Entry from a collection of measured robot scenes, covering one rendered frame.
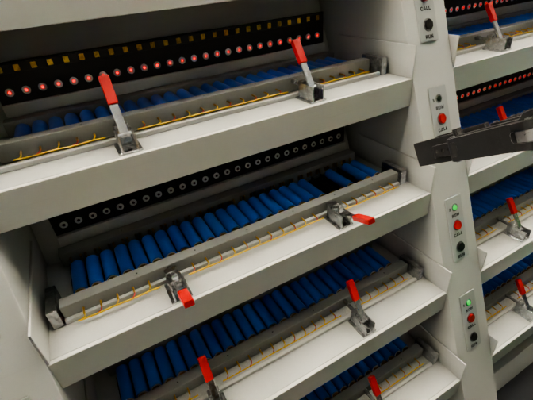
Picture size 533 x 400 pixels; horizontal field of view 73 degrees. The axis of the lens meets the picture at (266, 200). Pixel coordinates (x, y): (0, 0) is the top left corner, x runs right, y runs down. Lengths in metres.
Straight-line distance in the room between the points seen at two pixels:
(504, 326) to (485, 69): 0.56
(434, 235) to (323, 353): 0.29
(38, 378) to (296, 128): 0.43
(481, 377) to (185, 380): 0.60
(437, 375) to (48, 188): 0.76
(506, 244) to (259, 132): 0.62
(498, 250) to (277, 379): 0.53
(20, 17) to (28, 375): 0.38
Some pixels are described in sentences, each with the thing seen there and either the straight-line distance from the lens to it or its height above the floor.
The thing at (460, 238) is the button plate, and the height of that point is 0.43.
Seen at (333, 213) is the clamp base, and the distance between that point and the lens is 0.57.
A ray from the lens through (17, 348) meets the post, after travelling 0.49.
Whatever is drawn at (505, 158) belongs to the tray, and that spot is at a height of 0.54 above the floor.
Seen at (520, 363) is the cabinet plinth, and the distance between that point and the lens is 1.13.
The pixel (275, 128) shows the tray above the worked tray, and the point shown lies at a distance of 0.50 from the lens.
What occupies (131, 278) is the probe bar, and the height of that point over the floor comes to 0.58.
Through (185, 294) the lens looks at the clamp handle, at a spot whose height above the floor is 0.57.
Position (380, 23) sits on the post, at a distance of 0.69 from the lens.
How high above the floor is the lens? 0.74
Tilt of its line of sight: 13 degrees down
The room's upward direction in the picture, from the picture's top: 15 degrees counter-clockwise
